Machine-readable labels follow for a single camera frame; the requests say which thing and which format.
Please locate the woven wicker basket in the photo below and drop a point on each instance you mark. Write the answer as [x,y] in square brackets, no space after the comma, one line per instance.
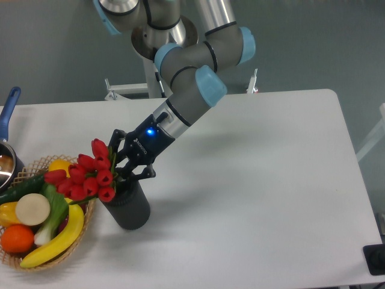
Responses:
[38,167]

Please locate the yellow bell pepper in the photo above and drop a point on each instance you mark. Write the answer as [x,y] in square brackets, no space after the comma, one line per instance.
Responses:
[8,215]

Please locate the red fruit in basket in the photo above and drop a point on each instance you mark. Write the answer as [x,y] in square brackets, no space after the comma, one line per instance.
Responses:
[63,224]

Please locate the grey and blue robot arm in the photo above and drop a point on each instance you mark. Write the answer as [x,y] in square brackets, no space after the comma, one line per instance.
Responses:
[188,67]

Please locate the black device at edge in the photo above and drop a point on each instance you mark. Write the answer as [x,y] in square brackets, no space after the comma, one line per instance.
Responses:
[374,256]

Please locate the green cucumber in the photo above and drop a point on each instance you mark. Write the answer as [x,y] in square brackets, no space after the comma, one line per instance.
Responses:
[15,193]

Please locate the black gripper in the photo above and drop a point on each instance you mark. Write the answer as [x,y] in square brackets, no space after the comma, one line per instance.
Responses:
[147,141]

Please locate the yellow banana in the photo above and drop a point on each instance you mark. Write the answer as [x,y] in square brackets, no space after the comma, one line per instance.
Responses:
[58,244]

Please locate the round beige slice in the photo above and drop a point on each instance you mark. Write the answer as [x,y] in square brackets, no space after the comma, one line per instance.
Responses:
[32,209]

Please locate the red tulip bouquet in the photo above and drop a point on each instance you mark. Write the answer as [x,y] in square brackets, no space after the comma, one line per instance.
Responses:
[89,177]

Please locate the white frame at right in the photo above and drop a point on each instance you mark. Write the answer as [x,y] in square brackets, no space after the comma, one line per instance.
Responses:
[373,137]

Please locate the orange fruit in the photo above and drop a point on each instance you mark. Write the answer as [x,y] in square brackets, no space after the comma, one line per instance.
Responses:
[17,239]

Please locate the dark grey ribbed vase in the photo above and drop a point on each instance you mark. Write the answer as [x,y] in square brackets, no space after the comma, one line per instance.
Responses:
[129,207]

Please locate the blue handled steel pot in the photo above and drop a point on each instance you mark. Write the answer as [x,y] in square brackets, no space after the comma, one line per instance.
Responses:
[11,165]

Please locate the green bok choy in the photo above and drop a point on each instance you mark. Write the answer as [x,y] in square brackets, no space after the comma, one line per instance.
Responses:
[59,211]

